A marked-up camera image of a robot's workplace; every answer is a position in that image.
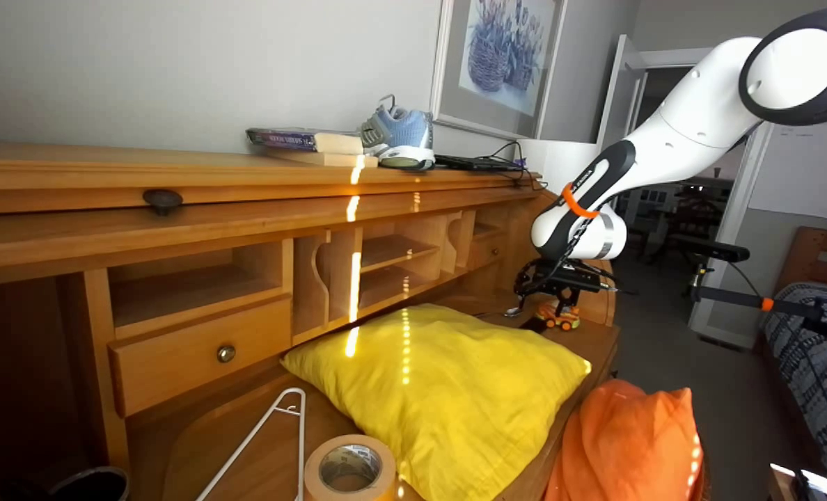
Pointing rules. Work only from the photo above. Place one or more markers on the black keyboard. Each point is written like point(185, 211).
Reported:
point(476, 166)

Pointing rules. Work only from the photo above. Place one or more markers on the wooden drawer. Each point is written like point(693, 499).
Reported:
point(189, 357)

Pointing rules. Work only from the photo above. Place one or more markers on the wooden roll-top desk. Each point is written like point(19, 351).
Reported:
point(198, 241)

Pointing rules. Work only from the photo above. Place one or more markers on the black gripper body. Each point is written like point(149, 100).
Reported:
point(554, 300)

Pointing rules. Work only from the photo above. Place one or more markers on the bed with striped blanket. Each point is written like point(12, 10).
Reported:
point(817, 364)

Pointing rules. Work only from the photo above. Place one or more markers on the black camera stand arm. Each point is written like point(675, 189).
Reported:
point(707, 253)

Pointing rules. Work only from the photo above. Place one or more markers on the orange pillow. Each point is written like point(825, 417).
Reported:
point(625, 447)

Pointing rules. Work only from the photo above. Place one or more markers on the blue sneaker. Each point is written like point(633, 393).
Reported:
point(399, 136)

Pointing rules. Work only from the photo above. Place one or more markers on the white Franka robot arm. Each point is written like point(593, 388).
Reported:
point(700, 122)

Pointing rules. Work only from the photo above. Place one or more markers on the white door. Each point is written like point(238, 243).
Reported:
point(621, 101)

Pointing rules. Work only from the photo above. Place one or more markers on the dark round bowl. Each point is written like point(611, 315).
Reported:
point(93, 485)

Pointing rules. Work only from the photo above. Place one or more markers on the white wall board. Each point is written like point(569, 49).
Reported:
point(805, 172)

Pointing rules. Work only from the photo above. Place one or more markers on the brown tape roll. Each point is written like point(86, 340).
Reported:
point(323, 489)

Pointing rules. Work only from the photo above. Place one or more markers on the round metal drawer knob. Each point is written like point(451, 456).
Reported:
point(225, 354)

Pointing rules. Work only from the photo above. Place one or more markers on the yellow pillow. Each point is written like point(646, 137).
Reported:
point(430, 390)

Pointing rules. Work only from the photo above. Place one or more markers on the framed blue flower picture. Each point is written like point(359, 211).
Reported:
point(504, 56)

